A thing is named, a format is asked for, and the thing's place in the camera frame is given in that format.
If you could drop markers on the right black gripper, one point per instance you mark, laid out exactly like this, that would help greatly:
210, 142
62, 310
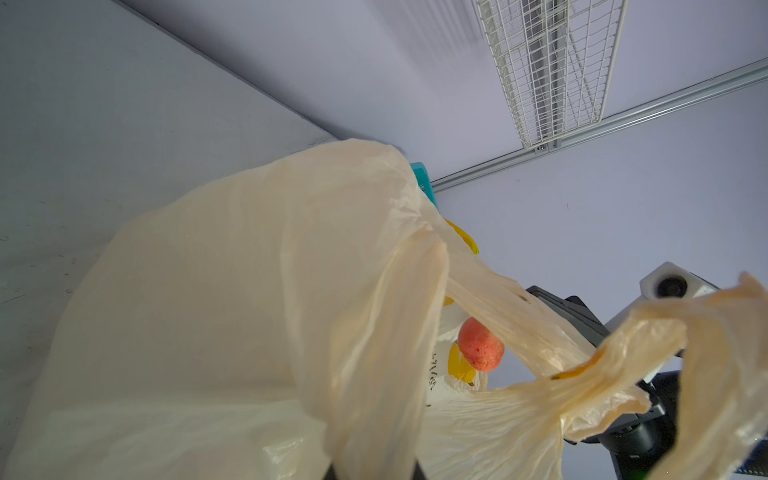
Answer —
635, 441

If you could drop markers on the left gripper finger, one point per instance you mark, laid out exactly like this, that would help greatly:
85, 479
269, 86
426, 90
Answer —
375, 469

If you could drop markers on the red fake strawberry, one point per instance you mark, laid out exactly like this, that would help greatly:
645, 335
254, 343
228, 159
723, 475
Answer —
482, 350

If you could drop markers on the cream banana print plastic bag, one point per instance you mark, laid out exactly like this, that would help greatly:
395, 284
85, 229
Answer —
308, 310

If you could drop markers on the teal plastic fruit basket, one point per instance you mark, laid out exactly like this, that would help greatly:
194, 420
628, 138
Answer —
423, 180

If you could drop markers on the yellow fake banana bunch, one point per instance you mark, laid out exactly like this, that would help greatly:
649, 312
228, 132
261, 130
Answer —
465, 237

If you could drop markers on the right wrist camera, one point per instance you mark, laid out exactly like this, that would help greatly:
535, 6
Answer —
666, 281

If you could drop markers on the aluminium frame back bar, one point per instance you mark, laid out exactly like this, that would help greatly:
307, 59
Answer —
718, 86

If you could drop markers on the white wire wall basket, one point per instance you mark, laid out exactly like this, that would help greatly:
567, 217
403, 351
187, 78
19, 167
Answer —
555, 60

